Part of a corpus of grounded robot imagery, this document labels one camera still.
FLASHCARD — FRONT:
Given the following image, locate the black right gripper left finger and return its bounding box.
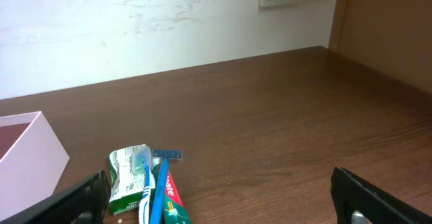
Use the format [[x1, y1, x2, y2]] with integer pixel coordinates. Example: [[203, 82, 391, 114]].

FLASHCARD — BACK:
[[1, 170, 111, 224]]

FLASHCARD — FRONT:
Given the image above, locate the blue disposable razor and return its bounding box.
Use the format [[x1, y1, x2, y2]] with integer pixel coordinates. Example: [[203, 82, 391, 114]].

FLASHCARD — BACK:
[[149, 149, 183, 224]]

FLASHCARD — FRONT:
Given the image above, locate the pink open cardboard box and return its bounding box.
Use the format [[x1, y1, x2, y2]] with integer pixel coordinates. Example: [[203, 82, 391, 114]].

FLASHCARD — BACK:
[[1, 111, 70, 220]]

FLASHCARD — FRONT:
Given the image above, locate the green red toothpaste tube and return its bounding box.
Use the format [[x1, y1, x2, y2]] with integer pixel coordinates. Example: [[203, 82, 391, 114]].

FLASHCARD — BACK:
[[161, 171, 192, 224]]

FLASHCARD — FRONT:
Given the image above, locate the green white soap packet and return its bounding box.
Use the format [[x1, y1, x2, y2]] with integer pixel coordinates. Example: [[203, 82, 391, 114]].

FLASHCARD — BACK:
[[109, 144, 150, 215]]

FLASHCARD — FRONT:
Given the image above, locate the blue white toothbrush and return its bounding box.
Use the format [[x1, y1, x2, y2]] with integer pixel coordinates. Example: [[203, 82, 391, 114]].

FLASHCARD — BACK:
[[132, 146, 153, 224]]

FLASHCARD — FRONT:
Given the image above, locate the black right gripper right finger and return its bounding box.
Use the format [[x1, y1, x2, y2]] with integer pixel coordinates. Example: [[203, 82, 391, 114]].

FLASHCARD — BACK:
[[331, 167, 431, 224]]

